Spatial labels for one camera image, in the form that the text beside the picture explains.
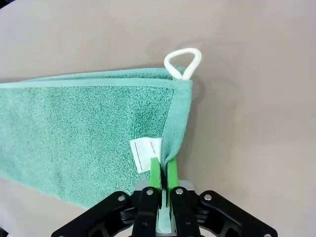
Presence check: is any green terry towel white loop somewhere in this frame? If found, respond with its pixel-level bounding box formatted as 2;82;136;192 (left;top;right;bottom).
0;47;202;235

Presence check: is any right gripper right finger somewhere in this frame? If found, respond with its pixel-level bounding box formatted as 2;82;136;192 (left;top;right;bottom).
162;157;278;237

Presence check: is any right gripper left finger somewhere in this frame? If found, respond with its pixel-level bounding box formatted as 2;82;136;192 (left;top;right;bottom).
50;157;162;237

